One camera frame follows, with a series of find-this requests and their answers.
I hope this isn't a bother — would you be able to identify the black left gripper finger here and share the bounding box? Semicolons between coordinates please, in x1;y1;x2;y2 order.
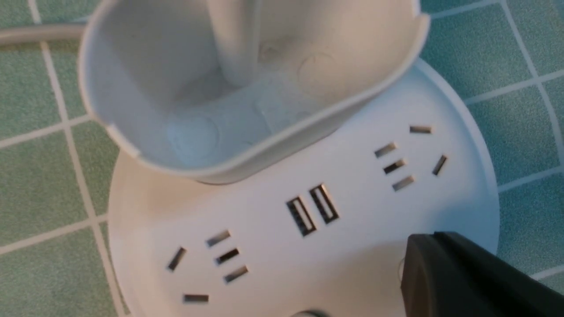
401;232;564;317

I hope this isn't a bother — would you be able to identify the white desk lamp with sockets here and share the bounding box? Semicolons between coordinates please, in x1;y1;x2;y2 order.
78;0;500;317

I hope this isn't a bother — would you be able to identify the green checkered tablecloth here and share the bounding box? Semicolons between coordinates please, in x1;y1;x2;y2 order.
0;0;564;317

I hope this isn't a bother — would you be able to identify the white lamp power cable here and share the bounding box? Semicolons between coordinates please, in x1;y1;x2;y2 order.
0;24;87;47

